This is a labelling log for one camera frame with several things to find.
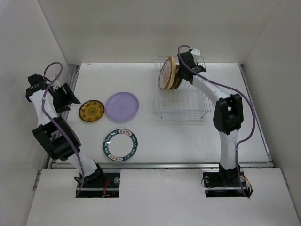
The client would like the purple cable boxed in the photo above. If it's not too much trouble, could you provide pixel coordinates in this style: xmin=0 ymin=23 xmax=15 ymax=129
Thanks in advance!
xmin=41 ymin=62 xmax=91 ymax=197
xmin=177 ymin=45 xmax=256 ymax=197

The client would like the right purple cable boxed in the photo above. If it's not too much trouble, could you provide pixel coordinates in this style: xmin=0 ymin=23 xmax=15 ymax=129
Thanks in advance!
xmin=177 ymin=45 xmax=256 ymax=197

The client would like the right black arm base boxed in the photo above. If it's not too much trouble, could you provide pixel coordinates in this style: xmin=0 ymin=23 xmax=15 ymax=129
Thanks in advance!
xmin=201 ymin=170 xmax=253 ymax=198

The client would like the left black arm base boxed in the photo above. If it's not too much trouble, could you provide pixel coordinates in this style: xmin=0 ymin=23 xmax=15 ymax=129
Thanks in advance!
xmin=75 ymin=169 xmax=121 ymax=198

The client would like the yellow patterned plate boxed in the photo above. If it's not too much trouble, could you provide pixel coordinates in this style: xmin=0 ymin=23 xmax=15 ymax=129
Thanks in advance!
xmin=79 ymin=100 xmax=105 ymax=122
xmin=172 ymin=65 xmax=182 ymax=89

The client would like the white plate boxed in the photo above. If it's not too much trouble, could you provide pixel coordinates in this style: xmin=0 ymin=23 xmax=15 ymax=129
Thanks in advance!
xmin=103 ymin=129 xmax=138 ymax=162

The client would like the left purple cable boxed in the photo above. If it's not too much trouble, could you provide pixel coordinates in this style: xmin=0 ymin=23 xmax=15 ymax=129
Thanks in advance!
xmin=41 ymin=62 xmax=91 ymax=197

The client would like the lilac plastic plate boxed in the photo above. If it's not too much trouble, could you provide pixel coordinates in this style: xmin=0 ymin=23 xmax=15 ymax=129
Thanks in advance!
xmin=105 ymin=92 xmax=139 ymax=121

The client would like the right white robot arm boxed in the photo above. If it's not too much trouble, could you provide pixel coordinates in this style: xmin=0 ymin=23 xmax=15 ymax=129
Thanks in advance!
xmin=177 ymin=51 xmax=244 ymax=186

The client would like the white wire dish rack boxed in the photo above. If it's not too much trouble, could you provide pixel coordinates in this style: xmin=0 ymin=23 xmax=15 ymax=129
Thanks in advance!
xmin=155 ymin=56 xmax=214 ymax=121

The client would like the beige deep plate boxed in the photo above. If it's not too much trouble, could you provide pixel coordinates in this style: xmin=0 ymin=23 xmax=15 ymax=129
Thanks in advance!
xmin=159 ymin=56 xmax=176 ymax=89

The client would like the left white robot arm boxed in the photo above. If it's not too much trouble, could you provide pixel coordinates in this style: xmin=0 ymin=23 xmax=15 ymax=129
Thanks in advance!
xmin=25 ymin=74 xmax=105 ymax=187

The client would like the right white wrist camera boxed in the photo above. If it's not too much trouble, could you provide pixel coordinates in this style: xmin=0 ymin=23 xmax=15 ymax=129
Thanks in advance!
xmin=189 ymin=48 xmax=201 ymax=57

